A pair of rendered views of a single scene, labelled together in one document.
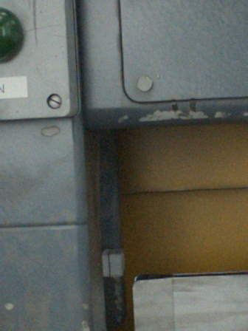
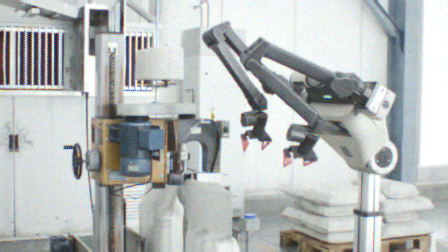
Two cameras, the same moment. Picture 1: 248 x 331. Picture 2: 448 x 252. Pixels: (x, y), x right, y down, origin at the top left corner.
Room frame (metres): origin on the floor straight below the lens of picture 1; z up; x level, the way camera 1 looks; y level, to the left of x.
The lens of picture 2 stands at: (2.18, 3.06, 1.48)
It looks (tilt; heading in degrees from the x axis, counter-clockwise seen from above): 3 degrees down; 241
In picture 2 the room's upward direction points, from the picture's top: 1 degrees clockwise
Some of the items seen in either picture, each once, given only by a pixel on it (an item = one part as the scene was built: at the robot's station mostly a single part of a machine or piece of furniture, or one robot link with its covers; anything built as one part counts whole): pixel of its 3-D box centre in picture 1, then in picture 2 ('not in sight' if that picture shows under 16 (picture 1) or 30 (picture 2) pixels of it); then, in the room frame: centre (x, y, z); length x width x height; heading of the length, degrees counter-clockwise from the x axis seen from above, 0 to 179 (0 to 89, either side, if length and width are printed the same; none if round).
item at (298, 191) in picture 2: not in sight; (319, 189); (-1.73, -1.99, 0.56); 0.66 x 0.43 x 0.15; 173
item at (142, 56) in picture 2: not in sight; (148, 65); (0.85, -0.07, 1.61); 0.15 x 0.14 x 0.17; 85
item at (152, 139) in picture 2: not in sight; (152, 141); (0.98, 0.28, 1.25); 0.10 x 0.08 x 0.12; 20
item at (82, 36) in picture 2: not in sight; (91, 49); (0.40, -2.38, 1.82); 0.51 x 0.27 x 0.71; 85
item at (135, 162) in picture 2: not in sight; (136, 148); (1.02, 0.18, 1.21); 0.15 x 0.15 x 0.25
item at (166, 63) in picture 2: not in sight; (166, 63); (0.87, 0.18, 1.61); 0.17 x 0.17 x 0.17
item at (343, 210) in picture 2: not in sight; (327, 205); (-1.69, -1.80, 0.44); 0.66 x 0.42 x 0.14; 80
